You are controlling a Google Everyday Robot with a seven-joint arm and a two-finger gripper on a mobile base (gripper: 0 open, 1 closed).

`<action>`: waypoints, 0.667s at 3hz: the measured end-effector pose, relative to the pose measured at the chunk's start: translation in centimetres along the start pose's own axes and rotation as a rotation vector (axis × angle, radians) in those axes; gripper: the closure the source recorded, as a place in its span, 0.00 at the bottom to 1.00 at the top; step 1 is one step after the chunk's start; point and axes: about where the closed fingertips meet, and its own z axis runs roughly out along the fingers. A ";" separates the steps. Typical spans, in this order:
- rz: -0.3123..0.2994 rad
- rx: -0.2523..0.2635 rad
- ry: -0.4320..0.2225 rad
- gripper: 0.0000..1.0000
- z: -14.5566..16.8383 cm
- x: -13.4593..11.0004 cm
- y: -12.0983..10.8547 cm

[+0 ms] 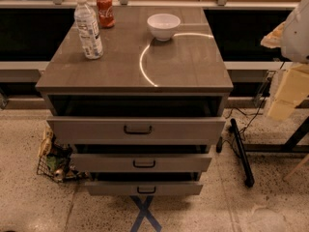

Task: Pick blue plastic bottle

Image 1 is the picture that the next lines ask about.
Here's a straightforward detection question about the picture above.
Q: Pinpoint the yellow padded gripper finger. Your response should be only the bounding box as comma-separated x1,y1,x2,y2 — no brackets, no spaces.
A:
261,22,285,48
267,63,309,121

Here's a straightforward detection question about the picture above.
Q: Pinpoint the clear plastic water bottle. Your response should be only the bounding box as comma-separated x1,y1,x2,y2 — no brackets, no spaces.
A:
74,0,103,60

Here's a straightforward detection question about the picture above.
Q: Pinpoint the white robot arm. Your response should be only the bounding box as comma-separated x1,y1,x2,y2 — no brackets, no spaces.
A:
261,0,309,121

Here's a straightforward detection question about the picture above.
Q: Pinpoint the black stand leg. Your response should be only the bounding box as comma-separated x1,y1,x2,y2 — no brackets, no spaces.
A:
231,119,255,188

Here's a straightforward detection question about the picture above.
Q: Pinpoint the white ceramic bowl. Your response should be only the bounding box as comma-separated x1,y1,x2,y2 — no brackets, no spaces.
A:
147,14,181,42

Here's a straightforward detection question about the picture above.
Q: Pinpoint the grey drawer cabinet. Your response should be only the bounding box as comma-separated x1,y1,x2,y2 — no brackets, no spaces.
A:
37,7,233,185

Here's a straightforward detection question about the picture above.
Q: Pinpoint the red soda can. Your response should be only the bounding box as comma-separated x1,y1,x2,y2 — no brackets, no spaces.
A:
97,0,115,28

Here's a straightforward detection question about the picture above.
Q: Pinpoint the bottom grey drawer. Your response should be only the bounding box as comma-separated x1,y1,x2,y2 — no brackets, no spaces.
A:
85,181,203,195

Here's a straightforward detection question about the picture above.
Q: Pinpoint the grey drawer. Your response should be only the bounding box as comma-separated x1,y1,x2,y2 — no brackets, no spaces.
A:
85,181,203,195
71,154,211,173
47,116,225,145

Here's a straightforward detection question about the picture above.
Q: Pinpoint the middle grey drawer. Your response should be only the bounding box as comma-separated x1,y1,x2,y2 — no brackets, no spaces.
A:
71,154,211,173

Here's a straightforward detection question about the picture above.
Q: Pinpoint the top grey drawer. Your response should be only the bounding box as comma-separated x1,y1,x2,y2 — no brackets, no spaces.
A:
47,116,225,145

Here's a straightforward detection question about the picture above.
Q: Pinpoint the black cable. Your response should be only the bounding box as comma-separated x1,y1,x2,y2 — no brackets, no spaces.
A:
224,61,286,147

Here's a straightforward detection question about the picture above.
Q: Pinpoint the wire basket with items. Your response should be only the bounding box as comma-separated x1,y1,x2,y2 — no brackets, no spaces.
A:
37,127,87,183

